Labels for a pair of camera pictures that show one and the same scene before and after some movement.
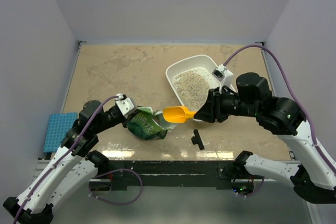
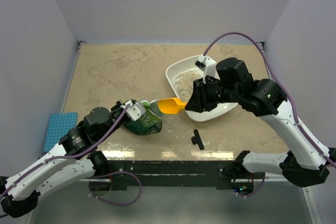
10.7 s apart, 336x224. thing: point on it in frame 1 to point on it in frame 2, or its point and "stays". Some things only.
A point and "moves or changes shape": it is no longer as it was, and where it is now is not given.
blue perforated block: x=58 y=126 stays
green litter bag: x=148 y=125 moves or changes shape
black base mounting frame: x=166 y=174 stays
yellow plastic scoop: x=177 y=114 to x=171 y=105
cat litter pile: x=192 y=87 stays
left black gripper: x=124 y=119 stays
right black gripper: x=212 y=110 to x=199 y=100
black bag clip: x=197 y=139 stays
